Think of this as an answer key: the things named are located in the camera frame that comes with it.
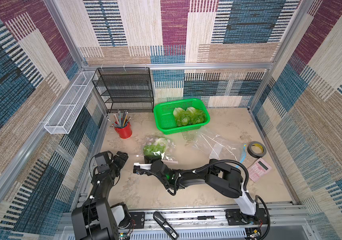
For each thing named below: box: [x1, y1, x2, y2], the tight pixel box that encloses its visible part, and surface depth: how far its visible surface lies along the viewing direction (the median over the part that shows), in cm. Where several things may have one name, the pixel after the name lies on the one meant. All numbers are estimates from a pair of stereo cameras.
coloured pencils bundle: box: [107, 109, 132, 128], surface depth 101 cm
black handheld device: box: [153, 211, 179, 240], surface depth 69 cm
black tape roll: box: [247, 141, 267, 159], surface depth 97 cm
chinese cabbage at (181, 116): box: [173, 107, 190, 126], surface depth 107 cm
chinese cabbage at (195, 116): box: [185, 107, 207, 124], surface depth 107 cm
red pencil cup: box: [114, 121, 133, 139], surface depth 107 cm
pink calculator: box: [246, 157, 273, 183], surface depth 90 cm
